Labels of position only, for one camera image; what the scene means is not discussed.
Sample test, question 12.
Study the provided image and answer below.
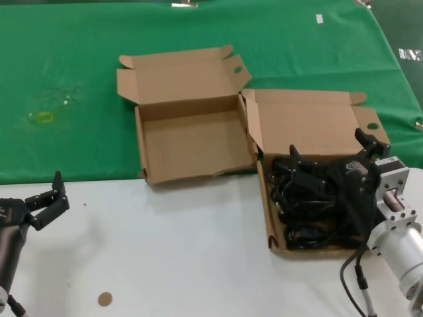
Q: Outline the cable with silver connector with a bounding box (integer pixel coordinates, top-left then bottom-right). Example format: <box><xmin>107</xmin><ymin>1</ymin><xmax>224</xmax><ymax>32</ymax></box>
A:
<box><xmin>354</xmin><ymin>256</ymin><xmax>377</xmax><ymax>317</ymax></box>

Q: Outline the cardboard box with oval hole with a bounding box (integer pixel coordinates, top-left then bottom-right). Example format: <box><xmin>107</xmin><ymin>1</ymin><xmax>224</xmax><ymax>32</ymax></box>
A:
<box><xmin>116</xmin><ymin>45</ymin><xmax>259</xmax><ymax>185</ymax></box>

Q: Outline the cardboard box with round hole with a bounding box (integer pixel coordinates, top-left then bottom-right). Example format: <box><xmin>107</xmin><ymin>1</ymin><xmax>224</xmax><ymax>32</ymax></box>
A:
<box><xmin>241</xmin><ymin>88</ymin><xmax>391</xmax><ymax>257</ymax></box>

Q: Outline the green table cloth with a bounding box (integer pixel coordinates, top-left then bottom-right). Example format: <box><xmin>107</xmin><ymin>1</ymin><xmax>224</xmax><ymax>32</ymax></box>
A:
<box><xmin>0</xmin><ymin>0</ymin><xmax>423</xmax><ymax>185</ymax></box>

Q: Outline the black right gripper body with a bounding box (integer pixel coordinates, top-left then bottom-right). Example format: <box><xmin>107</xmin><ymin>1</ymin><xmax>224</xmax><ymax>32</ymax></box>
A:
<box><xmin>325</xmin><ymin>157</ymin><xmax>384</xmax><ymax>238</ymax></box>

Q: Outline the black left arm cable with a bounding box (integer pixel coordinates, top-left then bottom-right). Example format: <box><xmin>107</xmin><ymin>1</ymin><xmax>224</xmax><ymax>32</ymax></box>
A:
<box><xmin>5</xmin><ymin>293</ymin><xmax>28</xmax><ymax>317</ymax></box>

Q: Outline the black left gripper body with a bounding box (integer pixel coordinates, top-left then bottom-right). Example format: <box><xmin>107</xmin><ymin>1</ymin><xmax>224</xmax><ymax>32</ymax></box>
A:
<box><xmin>0</xmin><ymin>197</ymin><xmax>34</xmax><ymax>288</ymax></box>

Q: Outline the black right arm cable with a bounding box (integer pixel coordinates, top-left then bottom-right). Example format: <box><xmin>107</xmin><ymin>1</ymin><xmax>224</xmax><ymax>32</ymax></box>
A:
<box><xmin>340</xmin><ymin>246</ymin><xmax>369</xmax><ymax>317</ymax></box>

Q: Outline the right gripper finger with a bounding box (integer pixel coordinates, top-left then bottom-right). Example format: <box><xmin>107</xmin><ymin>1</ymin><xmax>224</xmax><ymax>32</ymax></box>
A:
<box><xmin>355</xmin><ymin>127</ymin><xmax>391</xmax><ymax>162</ymax></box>
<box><xmin>289</xmin><ymin>144</ymin><xmax>331</xmax><ymax>199</ymax></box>

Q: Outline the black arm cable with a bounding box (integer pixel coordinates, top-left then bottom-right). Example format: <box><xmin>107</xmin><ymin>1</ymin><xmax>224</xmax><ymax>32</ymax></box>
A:
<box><xmin>5</xmin><ymin>293</ymin><xmax>28</xmax><ymax>317</ymax></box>
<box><xmin>340</xmin><ymin>246</ymin><xmax>369</xmax><ymax>317</ymax></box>

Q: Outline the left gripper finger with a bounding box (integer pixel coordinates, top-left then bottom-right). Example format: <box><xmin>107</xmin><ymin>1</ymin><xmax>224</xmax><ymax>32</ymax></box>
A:
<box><xmin>25</xmin><ymin>170</ymin><xmax>71</xmax><ymax>231</ymax></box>

